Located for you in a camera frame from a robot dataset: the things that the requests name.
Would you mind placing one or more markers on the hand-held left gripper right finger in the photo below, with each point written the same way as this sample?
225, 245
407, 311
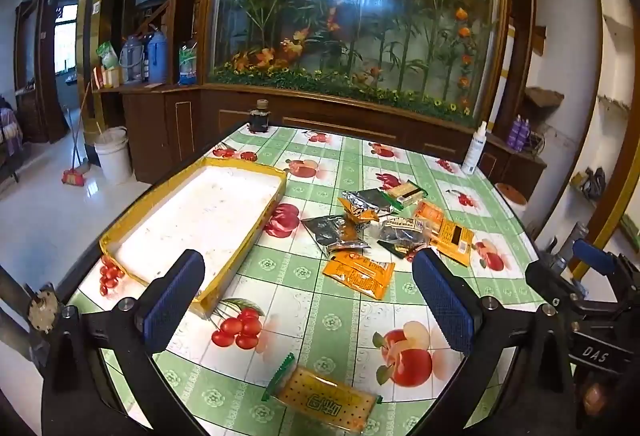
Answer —
445, 303

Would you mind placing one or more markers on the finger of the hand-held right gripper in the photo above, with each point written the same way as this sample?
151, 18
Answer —
592, 256
550, 278

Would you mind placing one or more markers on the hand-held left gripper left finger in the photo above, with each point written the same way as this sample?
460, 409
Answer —
170, 298

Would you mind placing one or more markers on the clear packet with dark snack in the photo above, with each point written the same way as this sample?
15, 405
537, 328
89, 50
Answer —
405, 233

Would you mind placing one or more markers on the plain orange snack packet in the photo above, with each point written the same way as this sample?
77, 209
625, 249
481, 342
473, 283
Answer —
360, 273

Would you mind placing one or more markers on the yellow rimmed white tray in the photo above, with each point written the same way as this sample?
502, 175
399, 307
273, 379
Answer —
200, 211

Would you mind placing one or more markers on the orange and silver snack packet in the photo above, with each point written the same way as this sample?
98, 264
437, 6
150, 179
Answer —
357, 213

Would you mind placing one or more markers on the long cracker packet green ends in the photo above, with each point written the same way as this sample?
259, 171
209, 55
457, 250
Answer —
320, 398

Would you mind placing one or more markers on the orange packet with dark label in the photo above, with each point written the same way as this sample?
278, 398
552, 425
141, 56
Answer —
452, 241

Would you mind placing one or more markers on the brown round stool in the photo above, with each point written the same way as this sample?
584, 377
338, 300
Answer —
511, 196

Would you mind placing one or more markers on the green wrapped cracker packet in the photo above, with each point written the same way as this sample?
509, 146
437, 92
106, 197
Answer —
407, 193

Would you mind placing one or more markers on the fruit print tablecloth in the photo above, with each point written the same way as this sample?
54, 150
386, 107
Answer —
320, 316

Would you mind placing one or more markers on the small metal motor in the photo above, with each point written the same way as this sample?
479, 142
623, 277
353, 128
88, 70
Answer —
42, 313

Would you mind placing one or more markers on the dark silver snack packet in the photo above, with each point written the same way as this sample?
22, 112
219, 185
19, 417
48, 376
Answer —
330, 233

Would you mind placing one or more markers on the purple bottle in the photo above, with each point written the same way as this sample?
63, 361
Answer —
515, 134
525, 134

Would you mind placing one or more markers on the white spray bottle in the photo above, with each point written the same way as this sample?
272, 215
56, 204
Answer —
472, 154

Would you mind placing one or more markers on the white plastic bucket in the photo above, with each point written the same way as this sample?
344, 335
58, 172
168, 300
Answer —
115, 161

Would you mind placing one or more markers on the red broom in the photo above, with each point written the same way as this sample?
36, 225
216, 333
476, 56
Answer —
73, 177

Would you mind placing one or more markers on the brown crumpled cloth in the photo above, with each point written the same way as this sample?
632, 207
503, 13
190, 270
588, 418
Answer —
544, 97

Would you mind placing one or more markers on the wooden cabinet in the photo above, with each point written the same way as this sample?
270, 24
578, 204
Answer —
165, 131

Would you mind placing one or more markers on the dark glass bottle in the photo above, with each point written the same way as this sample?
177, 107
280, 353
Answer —
260, 121

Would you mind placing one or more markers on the wooden chair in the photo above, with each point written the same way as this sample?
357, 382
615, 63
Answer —
7, 136

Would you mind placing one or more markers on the red and white box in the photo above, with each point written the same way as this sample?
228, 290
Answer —
107, 77

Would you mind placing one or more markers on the large clear water bottle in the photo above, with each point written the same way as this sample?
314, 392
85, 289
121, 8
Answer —
189, 64

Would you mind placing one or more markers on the blue thermos flask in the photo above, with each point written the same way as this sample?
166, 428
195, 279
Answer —
157, 59

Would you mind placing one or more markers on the grey thermos flask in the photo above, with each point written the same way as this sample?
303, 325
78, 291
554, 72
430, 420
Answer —
132, 61

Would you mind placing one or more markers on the green and white bag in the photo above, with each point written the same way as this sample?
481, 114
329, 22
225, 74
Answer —
107, 54

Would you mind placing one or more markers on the bright window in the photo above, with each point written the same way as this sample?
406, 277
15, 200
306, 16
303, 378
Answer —
65, 39

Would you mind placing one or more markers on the glass flower display panel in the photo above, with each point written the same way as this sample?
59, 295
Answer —
350, 16

